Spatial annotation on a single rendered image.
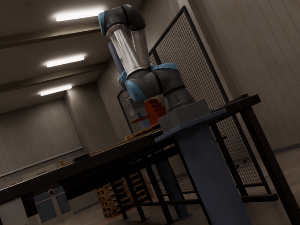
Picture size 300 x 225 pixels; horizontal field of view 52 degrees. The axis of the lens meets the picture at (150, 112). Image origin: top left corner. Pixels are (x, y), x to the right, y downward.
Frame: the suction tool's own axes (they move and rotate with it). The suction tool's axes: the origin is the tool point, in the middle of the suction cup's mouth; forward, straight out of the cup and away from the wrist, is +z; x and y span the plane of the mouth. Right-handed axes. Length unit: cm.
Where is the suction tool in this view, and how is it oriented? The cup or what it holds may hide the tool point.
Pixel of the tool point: (141, 120)
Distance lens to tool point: 195.8
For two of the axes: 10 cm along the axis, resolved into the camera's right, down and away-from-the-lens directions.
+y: -8.2, 2.6, -5.2
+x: 4.3, -3.1, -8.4
